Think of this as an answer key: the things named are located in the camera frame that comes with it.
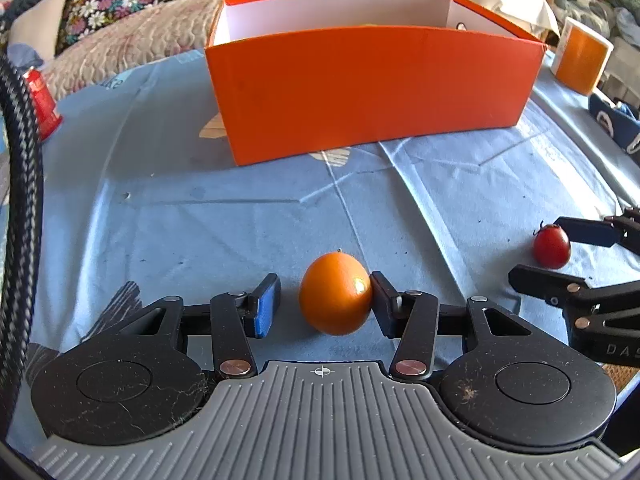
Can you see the floral cushion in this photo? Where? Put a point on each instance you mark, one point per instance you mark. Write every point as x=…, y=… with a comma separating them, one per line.
x=110, y=5

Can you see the white pillow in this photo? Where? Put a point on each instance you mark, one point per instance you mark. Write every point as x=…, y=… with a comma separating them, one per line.
x=40, y=30

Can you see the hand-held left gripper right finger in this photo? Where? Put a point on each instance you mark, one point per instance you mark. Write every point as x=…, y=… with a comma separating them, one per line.
x=385, y=305

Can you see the navy blue cloth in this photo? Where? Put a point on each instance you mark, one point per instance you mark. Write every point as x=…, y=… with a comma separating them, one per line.
x=620, y=125

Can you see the red cherry tomato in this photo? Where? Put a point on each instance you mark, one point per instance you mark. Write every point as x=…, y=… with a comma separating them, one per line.
x=550, y=250

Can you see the light blue cloth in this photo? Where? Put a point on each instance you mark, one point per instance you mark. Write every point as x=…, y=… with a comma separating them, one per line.
x=22, y=55

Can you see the sofa with quilted cover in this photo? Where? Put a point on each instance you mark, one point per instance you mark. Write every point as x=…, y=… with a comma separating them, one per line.
x=125, y=45

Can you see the red drink can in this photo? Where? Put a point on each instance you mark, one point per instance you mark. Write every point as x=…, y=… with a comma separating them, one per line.
x=42, y=105

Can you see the medium orange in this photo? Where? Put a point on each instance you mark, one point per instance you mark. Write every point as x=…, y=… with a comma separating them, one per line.
x=332, y=295

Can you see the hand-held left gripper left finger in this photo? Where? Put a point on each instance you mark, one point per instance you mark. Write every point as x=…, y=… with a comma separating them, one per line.
x=265, y=305

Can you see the orange cardboard box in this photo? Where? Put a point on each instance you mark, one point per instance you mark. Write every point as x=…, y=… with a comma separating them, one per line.
x=370, y=90

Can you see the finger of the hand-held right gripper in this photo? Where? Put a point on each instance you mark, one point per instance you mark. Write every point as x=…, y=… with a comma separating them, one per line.
x=587, y=232
x=550, y=285

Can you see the brown patterned mat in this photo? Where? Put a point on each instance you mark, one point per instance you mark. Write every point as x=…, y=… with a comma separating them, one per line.
x=620, y=375

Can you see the pile of clothes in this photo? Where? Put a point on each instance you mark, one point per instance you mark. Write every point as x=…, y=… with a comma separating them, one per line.
x=625, y=15

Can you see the blue printed tablecloth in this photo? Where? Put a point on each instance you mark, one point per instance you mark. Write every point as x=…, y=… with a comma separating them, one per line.
x=200, y=210

